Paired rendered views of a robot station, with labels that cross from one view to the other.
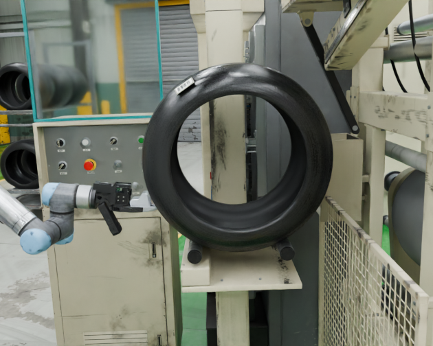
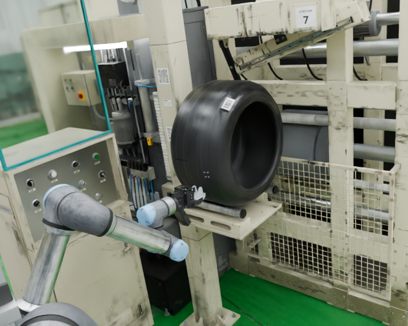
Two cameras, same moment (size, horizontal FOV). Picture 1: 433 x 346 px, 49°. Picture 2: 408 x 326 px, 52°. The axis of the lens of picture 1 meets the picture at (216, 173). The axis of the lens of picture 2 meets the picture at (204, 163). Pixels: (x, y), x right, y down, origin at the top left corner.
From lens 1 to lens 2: 1.50 m
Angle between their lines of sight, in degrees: 47
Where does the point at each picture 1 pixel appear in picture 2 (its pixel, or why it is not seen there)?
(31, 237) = (182, 246)
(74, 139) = (41, 174)
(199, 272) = (246, 222)
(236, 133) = not seen: hidden behind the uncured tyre
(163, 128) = (225, 135)
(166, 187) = (230, 175)
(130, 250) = (110, 250)
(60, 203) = (160, 218)
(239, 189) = not seen: hidden behind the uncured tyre
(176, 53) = not seen: outside the picture
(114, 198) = (189, 198)
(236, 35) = (186, 59)
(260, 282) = (265, 213)
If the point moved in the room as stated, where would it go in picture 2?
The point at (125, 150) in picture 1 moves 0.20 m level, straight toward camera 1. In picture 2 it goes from (85, 169) to (116, 173)
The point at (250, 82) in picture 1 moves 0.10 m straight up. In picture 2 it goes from (256, 92) to (254, 70)
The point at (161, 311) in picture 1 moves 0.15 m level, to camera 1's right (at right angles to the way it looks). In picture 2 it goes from (138, 284) to (157, 271)
